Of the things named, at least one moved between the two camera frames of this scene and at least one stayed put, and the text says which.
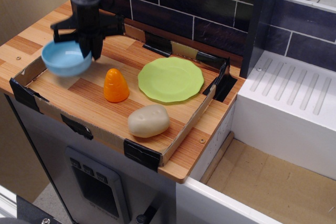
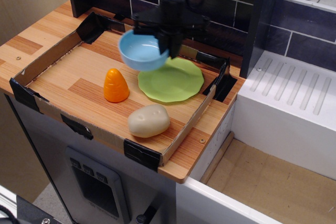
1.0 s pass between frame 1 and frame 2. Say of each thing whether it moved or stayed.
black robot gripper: moved
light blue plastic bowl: moved
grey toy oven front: stayed
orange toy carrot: stayed
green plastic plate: stayed
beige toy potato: stayed
